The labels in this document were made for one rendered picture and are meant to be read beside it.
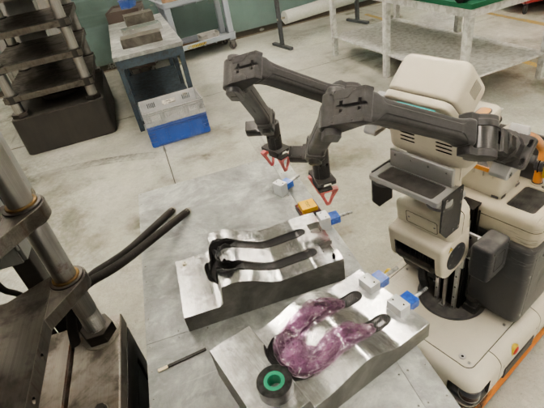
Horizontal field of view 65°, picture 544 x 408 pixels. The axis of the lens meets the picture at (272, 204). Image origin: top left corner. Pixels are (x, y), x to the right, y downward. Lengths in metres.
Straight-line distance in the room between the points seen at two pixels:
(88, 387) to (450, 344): 1.31
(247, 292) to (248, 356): 0.24
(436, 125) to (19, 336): 1.09
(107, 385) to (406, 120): 1.04
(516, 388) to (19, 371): 1.83
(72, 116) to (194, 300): 3.88
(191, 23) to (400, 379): 6.88
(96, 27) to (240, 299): 6.49
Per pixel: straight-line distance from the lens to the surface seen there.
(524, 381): 2.21
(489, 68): 4.51
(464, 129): 1.08
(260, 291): 1.28
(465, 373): 1.83
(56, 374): 1.46
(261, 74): 1.16
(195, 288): 1.36
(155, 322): 1.41
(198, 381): 1.23
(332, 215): 1.55
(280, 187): 1.73
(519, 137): 1.23
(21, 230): 1.14
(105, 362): 1.41
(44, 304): 1.27
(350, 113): 0.91
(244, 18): 7.73
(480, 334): 1.95
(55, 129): 5.08
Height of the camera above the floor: 1.79
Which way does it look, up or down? 35 degrees down
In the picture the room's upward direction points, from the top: 11 degrees counter-clockwise
